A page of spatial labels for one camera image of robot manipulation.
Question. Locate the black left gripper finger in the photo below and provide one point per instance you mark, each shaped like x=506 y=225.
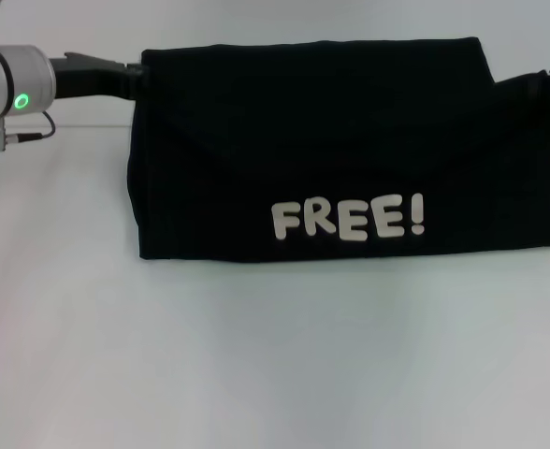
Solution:
x=137 y=70

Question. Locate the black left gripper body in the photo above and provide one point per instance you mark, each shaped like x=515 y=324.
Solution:
x=88 y=77

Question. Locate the black T-shirt with FREE print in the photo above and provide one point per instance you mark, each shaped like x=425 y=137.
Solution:
x=303 y=140

